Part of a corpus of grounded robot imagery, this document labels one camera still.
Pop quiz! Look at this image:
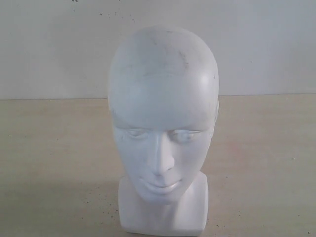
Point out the white mannequin head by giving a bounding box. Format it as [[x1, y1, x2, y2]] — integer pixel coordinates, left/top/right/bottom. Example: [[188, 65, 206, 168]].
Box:
[[108, 25, 219, 237]]

